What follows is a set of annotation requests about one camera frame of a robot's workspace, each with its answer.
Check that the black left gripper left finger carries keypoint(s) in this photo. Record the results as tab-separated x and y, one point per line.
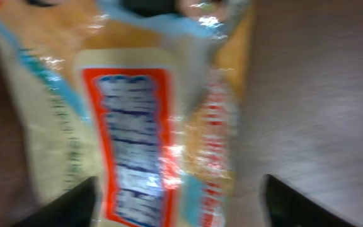
72	209

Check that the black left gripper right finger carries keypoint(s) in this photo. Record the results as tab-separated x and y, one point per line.
287	207

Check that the yellow snack bag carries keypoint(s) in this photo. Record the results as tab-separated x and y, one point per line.
142	95

